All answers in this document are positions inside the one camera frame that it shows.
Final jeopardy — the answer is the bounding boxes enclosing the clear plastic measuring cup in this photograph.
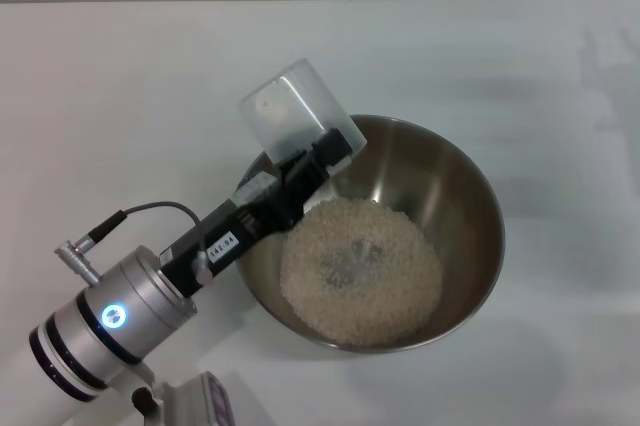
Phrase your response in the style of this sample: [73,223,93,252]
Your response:
[237,59,368,177]

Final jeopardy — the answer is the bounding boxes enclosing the left gripper silver plug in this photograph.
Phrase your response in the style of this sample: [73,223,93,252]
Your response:
[192,248,214,287]

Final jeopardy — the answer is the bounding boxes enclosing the large stainless steel bowl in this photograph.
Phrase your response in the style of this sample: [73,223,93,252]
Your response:
[234,114,506,353]

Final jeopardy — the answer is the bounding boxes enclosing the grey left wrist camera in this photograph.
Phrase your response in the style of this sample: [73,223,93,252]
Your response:
[233,169,282,208]

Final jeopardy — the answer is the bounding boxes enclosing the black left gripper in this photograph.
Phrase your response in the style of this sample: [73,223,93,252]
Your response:
[159,128,354,300]

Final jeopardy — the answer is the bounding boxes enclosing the black cable with metal plug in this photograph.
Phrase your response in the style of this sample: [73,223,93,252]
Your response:
[53,201,204,287]

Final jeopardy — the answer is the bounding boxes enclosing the white rice grains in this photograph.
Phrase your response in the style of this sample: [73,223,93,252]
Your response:
[279,199,445,347]

